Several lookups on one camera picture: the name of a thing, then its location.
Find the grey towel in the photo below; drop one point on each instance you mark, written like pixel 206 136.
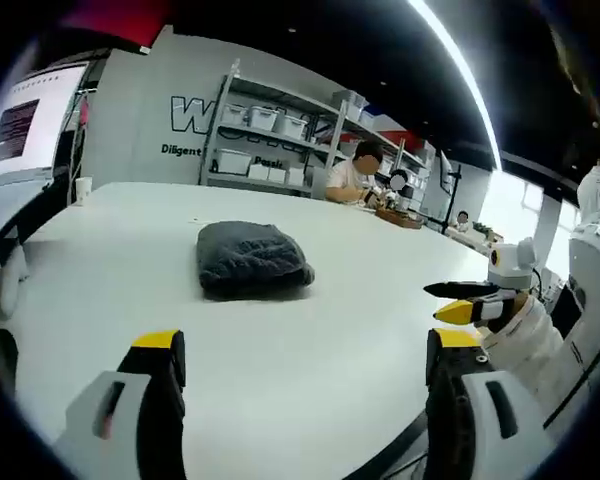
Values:
pixel 250 260

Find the open laptop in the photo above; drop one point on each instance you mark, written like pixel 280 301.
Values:
pixel 35 115

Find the person's right hand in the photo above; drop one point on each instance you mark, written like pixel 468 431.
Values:
pixel 507 319

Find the white chest-worn device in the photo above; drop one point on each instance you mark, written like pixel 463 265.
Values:
pixel 597 270

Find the monitor on black stand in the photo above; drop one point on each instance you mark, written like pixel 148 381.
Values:
pixel 454 200

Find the wooden tray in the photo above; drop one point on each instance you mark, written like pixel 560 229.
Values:
pixel 400 219

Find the white plush cloth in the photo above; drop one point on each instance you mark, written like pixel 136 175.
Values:
pixel 12 280

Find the ceiling light strip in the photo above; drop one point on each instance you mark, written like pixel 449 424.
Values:
pixel 465 75

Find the white paper cup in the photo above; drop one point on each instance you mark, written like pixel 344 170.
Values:
pixel 83 191

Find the grey metal shelf rack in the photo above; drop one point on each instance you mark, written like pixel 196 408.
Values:
pixel 260 181

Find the metal shelf with white bins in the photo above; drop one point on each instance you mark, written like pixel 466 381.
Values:
pixel 262 119

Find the pink cloth on pole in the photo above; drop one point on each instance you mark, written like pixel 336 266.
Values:
pixel 84 112

